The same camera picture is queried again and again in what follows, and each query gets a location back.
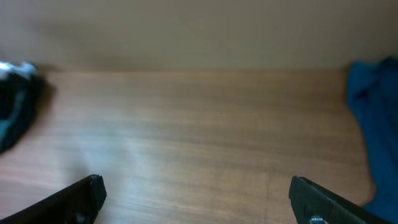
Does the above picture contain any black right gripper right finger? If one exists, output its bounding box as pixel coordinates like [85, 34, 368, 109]
[289, 176, 389, 224]

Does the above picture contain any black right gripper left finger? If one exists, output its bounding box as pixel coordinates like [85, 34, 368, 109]
[1, 174, 107, 224]

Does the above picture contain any white Puma t-shirt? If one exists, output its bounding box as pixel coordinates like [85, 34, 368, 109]
[1, 61, 37, 80]

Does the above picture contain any black garment with logo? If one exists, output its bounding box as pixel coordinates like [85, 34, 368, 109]
[1, 73, 45, 152]

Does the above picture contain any navy blue garment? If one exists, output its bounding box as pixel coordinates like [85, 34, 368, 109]
[345, 57, 397, 223]

